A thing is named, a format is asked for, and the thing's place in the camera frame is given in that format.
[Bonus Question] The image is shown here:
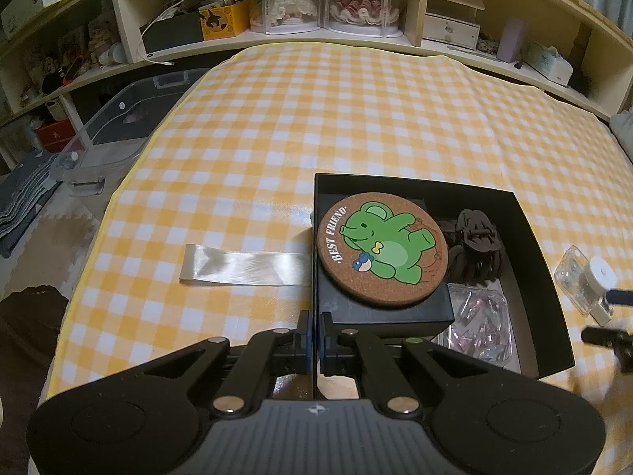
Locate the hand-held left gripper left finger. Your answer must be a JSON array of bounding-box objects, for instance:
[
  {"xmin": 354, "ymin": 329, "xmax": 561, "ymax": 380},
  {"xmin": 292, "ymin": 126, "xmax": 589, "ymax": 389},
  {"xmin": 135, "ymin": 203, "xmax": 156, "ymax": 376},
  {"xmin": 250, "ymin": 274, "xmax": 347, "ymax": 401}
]
[{"xmin": 142, "ymin": 310, "xmax": 314, "ymax": 417}]

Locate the white mini drawer chest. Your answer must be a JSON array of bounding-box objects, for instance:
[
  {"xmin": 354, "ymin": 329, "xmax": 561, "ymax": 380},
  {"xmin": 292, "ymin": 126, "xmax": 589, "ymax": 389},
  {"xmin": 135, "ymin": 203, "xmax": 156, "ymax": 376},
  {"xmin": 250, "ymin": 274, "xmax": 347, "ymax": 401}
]
[{"xmin": 422, "ymin": 0, "xmax": 486, "ymax": 51}]

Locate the clear case with white disc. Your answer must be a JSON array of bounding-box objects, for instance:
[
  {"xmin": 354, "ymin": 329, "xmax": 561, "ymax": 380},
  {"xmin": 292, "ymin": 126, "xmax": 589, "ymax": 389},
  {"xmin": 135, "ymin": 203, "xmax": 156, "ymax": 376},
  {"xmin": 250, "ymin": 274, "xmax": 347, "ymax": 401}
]
[{"xmin": 553, "ymin": 246, "xmax": 620, "ymax": 323}]

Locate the dark brown cloth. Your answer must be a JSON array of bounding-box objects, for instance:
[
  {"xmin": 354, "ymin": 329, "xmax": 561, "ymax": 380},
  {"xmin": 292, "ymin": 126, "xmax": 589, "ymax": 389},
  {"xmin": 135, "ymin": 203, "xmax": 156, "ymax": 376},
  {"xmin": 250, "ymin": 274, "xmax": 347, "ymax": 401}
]
[{"xmin": 0, "ymin": 284, "xmax": 71, "ymax": 407}]

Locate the white cable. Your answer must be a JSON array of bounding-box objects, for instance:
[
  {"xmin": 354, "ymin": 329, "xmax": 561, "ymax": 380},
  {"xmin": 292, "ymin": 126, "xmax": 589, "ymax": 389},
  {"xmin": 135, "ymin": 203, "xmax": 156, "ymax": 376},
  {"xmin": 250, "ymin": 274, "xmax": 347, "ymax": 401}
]
[{"xmin": 138, "ymin": 0, "xmax": 175, "ymax": 66}]

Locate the clear plastic storage bin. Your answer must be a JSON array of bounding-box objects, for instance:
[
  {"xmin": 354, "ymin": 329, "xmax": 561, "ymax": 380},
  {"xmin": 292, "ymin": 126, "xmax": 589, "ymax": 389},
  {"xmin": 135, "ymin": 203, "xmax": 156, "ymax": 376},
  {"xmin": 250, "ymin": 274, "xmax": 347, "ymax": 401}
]
[{"xmin": 48, "ymin": 68, "xmax": 212, "ymax": 197}]

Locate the small black box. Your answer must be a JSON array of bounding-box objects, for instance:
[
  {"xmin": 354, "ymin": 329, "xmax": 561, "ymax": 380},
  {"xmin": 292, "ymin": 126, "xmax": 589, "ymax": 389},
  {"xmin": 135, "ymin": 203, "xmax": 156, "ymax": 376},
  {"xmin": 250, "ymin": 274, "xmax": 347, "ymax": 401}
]
[{"xmin": 316, "ymin": 192, "xmax": 456, "ymax": 338}]

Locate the white storage box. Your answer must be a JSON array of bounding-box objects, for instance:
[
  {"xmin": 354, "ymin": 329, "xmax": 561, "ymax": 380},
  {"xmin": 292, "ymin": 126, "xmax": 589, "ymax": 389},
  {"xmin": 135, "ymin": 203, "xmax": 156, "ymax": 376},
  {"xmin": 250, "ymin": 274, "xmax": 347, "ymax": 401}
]
[{"xmin": 0, "ymin": 0, "xmax": 86, "ymax": 36}]

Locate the black box on shelf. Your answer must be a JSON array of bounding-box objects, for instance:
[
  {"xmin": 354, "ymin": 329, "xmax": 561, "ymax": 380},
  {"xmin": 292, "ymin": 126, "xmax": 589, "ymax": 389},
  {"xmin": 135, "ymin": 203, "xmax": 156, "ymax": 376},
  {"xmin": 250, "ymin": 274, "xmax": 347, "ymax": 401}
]
[{"xmin": 142, "ymin": 12, "xmax": 205, "ymax": 56}]

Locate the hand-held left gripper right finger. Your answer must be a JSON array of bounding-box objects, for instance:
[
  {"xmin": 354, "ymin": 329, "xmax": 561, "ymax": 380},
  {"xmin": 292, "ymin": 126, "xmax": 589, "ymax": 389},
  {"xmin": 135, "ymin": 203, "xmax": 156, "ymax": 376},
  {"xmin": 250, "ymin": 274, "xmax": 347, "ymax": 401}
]
[{"xmin": 319, "ymin": 312, "xmax": 490, "ymax": 417}]

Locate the clear plastic box of beads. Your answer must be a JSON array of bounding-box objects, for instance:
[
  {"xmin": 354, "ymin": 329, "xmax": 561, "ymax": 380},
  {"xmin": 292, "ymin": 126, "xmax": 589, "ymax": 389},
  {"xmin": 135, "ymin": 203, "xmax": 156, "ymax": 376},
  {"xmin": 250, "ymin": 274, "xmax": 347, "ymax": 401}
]
[{"xmin": 437, "ymin": 283, "xmax": 516, "ymax": 363}]

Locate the doll display case red dress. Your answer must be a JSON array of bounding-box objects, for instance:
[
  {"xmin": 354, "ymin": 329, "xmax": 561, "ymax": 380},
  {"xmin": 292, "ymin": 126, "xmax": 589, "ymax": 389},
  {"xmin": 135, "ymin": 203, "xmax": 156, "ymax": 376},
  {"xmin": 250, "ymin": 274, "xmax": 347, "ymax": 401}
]
[{"xmin": 323, "ymin": 0, "xmax": 407, "ymax": 41}]

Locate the yellow white checked tablecloth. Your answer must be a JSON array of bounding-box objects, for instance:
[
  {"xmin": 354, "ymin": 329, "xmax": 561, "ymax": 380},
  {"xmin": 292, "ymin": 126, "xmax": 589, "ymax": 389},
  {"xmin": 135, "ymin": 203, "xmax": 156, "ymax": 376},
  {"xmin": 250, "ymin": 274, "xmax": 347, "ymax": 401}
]
[{"xmin": 30, "ymin": 42, "xmax": 633, "ymax": 475}]

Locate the large black box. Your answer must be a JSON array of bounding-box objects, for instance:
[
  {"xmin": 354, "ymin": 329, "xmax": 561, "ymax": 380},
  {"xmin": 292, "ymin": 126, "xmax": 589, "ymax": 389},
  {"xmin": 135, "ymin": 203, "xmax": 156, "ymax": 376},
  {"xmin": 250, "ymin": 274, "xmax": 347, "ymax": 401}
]
[{"xmin": 311, "ymin": 173, "xmax": 577, "ymax": 383}]

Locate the yellow cardboard box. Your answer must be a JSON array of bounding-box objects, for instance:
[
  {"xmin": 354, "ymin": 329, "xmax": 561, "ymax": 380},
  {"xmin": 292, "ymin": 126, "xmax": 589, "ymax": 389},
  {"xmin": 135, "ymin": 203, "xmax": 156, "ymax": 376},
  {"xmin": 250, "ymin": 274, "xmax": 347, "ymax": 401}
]
[{"xmin": 199, "ymin": 0, "xmax": 251, "ymax": 42}]

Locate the pale purple container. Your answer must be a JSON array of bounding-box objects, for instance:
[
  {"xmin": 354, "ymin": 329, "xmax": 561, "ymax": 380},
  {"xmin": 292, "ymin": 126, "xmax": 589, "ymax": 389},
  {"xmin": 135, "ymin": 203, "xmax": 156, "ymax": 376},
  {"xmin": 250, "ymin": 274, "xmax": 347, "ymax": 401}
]
[{"xmin": 497, "ymin": 17, "xmax": 527, "ymax": 63}]

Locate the wooden shelf unit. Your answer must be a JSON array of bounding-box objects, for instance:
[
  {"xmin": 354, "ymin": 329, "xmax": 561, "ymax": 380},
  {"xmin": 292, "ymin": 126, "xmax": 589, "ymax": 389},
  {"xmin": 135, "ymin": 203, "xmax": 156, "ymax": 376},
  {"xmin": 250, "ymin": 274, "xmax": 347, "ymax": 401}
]
[{"xmin": 0, "ymin": 0, "xmax": 633, "ymax": 159}]

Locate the cork coaster with green bear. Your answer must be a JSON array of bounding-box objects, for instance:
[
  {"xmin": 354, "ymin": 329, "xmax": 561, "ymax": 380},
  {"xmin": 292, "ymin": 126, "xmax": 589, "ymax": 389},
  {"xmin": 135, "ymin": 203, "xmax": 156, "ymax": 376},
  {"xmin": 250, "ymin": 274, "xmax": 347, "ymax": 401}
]
[{"xmin": 318, "ymin": 191, "xmax": 450, "ymax": 310}]

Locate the stack of grey cloth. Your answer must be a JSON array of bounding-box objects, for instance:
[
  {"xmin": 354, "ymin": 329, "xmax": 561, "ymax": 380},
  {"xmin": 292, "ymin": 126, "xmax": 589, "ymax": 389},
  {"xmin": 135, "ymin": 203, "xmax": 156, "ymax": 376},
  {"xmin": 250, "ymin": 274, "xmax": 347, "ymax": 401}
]
[{"xmin": 0, "ymin": 152, "xmax": 61, "ymax": 259}]

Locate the white tissue box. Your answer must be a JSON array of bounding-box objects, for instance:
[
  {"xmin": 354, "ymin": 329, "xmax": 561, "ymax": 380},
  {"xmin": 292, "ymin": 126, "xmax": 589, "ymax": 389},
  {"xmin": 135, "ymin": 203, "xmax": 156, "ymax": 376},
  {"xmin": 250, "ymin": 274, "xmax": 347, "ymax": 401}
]
[{"xmin": 523, "ymin": 42, "xmax": 575, "ymax": 86}]

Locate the red box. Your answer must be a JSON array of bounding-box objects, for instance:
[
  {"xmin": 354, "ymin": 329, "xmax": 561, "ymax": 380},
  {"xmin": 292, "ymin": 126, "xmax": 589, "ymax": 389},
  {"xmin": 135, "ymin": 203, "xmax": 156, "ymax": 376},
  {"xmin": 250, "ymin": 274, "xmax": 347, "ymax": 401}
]
[{"xmin": 34, "ymin": 119, "xmax": 76, "ymax": 152}]

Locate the white cloth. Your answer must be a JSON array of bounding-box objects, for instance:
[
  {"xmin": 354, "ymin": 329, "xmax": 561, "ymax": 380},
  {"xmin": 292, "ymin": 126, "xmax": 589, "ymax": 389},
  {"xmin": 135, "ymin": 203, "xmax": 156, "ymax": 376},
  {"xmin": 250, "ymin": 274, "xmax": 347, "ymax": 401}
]
[{"xmin": 608, "ymin": 109, "xmax": 633, "ymax": 160}]

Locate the clear plastic strip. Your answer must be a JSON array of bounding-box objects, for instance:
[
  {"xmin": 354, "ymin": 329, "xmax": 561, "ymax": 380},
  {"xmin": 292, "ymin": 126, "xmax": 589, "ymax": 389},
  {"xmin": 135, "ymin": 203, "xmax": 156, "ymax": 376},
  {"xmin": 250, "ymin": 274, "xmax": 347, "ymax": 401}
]
[{"xmin": 178, "ymin": 243, "xmax": 315, "ymax": 288}]

